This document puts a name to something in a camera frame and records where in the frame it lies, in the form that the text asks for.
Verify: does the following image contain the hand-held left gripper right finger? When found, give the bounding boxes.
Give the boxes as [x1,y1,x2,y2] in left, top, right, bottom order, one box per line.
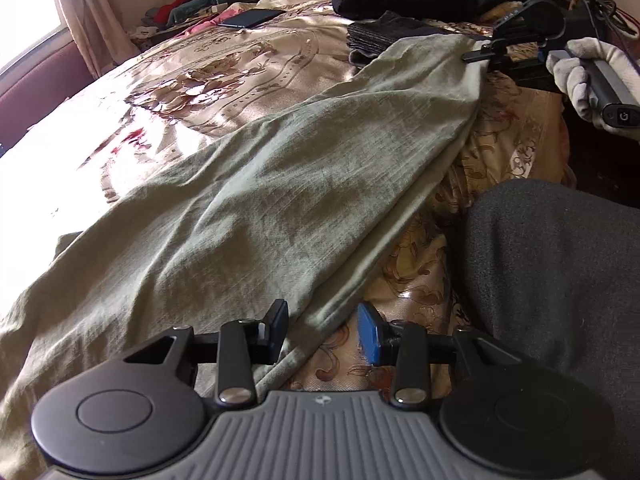
[357,301,506,408]

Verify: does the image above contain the window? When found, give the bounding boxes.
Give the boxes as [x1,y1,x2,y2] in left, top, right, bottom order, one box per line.
[0,0,63,71]

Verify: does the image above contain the teal cloth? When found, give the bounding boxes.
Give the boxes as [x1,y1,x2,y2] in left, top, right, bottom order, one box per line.
[165,0,211,23]

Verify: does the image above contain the dark smartphone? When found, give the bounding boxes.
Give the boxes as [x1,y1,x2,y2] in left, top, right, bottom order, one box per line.
[216,8,288,30]

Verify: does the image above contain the folded dark grey cloth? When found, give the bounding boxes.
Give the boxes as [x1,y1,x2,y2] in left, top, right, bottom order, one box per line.
[346,10,456,66]

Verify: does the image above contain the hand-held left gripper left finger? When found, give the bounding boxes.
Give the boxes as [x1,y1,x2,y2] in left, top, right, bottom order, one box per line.
[120,299,291,408]

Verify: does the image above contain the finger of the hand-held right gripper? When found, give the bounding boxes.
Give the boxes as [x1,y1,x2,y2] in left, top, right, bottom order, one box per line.
[462,40,508,64]

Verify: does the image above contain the beige curtain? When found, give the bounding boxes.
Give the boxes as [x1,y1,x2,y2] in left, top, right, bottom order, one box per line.
[45,0,141,78]

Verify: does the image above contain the person's right hand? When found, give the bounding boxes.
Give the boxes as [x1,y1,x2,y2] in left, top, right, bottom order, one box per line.
[546,37,640,123]

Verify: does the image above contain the person's dark grey trouser leg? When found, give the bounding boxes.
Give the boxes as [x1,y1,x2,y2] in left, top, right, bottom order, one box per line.
[460,180,640,431]

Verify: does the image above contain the green pants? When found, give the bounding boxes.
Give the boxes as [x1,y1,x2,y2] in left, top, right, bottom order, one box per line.
[0,35,493,480]

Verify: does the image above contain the black cables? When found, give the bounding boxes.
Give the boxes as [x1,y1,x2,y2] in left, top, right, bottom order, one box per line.
[560,0,640,51]

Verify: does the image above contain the floral beige bedspread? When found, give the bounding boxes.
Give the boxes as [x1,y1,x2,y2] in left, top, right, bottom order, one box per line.
[0,0,576,396]

